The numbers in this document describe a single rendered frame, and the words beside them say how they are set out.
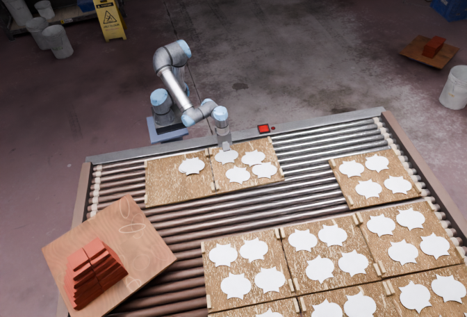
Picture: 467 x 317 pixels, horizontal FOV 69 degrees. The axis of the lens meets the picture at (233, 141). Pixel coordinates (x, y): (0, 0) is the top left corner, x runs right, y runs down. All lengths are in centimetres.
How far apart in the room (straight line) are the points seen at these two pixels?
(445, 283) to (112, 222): 164
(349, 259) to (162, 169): 119
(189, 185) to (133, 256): 54
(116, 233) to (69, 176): 192
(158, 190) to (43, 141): 236
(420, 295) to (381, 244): 27
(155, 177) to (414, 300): 150
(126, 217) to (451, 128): 323
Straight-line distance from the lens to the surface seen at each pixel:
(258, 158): 213
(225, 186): 204
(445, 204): 217
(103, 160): 242
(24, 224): 363
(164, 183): 213
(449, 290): 195
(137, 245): 184
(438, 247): 202
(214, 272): 181
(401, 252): 194
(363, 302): 179
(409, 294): 187
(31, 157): 416
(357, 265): 185
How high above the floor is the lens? 261
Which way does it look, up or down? 48 degrees down
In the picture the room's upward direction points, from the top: 6 degrees counter-clockwise
